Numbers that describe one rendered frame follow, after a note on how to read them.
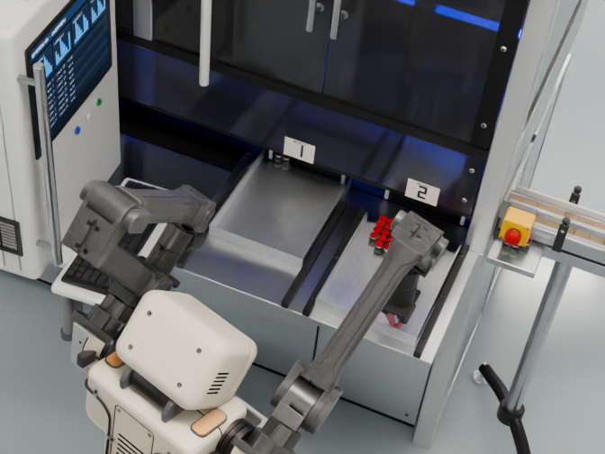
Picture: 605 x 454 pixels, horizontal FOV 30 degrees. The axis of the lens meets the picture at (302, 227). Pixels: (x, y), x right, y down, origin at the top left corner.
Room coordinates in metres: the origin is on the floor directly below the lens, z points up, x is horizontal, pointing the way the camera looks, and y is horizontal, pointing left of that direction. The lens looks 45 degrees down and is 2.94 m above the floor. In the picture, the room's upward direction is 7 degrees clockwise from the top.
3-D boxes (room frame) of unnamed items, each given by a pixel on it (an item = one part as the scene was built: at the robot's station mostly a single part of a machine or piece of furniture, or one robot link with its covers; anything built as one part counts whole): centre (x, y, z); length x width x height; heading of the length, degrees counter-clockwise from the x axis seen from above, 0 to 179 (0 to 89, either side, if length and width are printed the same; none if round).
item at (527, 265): (2.11, -0.56, 0.87); 0.14 x 0.13 x 0.02; 162
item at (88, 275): (2.05, 0.47, 0.82); 0.40 x 0.14 x 0.02; 166
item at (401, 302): (1.77, -0.25, 1.02); 0.10 x 0.07 x 0.07; 161
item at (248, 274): (2.03, -0.08, 0.87); 0.70 x 0.48 x 0.02; 72
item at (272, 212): (2.15, 0.06, 0.90); 0.34 x 0.26 x 0.04; 162
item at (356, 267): (1.94, -0.23, 0.90); 0.34 x 0.26 x 0.04; 161
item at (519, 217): (2.08, -0.54, 1.00); 0.08 x 0.07 x 0.07; 162
